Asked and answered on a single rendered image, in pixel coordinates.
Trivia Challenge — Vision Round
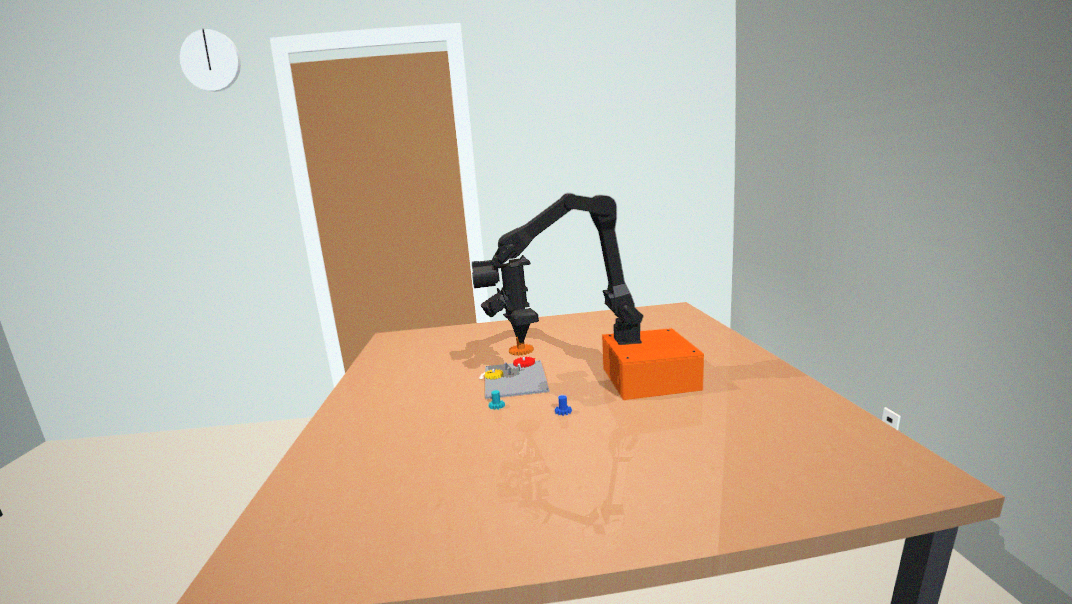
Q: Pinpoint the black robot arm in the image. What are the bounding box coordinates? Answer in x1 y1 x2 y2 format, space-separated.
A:
471 193 644 345

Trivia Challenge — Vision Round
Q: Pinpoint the orange gear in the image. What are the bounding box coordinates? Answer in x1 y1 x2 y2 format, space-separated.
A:
509 337 534 356

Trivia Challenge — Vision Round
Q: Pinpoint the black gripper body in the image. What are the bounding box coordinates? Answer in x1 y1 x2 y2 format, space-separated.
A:
502 283 539 326

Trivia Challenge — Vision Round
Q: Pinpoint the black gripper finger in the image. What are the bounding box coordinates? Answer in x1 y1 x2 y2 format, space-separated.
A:
508 319 531 343
503 313 518 337

